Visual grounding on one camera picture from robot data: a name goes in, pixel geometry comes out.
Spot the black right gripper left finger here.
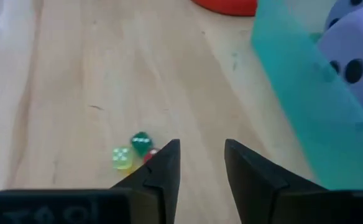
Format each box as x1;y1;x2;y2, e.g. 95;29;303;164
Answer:
0;139;182;224

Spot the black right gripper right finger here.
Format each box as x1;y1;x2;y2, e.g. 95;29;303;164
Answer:
224;139;363;224

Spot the small lime translucent die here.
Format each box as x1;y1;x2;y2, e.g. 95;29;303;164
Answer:
112;146;134;170

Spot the small red translucent die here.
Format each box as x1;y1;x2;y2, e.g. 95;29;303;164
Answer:
143;147;160;164

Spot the small green translucent die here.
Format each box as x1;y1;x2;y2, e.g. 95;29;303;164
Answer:
130;131;154;157

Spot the large purple foam die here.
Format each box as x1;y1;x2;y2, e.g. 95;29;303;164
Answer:
324;0;363;30
318;2;363;128

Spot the teal translucent plastic bin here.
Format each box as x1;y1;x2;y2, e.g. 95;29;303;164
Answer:
251;0;363;191

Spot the red desk lamp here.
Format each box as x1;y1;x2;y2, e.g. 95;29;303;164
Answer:
191;0;259;17

